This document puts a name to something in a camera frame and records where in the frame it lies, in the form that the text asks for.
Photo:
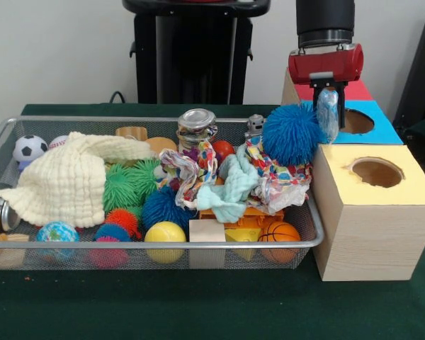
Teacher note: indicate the colourful spotted cloth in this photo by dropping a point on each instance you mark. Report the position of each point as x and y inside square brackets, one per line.
[287, 180]

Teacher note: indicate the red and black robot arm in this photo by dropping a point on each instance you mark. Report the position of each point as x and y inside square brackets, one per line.
[326, 21]

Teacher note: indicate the black and white soccer ball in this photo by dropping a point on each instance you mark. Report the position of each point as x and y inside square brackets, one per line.
[30, 147]

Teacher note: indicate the shallow clear mesh bin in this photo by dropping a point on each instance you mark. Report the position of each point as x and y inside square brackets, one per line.
[39, 127]

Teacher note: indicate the light teal cloth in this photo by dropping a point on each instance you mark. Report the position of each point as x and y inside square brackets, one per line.
[233, 180]

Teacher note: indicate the yellow ball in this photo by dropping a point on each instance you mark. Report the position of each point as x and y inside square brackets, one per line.
[165, 232]

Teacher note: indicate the blue spiky ball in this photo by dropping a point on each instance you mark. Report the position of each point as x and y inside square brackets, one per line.
[159, 209]
[290, 134]

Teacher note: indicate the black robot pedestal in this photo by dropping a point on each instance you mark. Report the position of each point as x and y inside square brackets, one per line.
[198, 53]

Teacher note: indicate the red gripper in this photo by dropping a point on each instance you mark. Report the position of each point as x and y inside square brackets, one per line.
[322, 65]

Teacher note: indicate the clear plastic bottle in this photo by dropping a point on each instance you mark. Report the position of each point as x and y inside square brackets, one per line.
[327, 113]

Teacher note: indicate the cream knitted cloth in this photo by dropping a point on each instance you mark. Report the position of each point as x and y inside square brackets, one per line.
[67, 177]

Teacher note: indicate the globe print ball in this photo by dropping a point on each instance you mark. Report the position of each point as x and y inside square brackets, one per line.
[56, 232]

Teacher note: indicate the black stand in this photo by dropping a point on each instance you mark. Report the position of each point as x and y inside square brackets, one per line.
[421, 71]

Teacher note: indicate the wooden box with three holes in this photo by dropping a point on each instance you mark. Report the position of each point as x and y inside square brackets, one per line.
[375, 241]

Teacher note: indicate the crushed silver metal can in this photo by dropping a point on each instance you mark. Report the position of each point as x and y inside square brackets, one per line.
[196, 124]

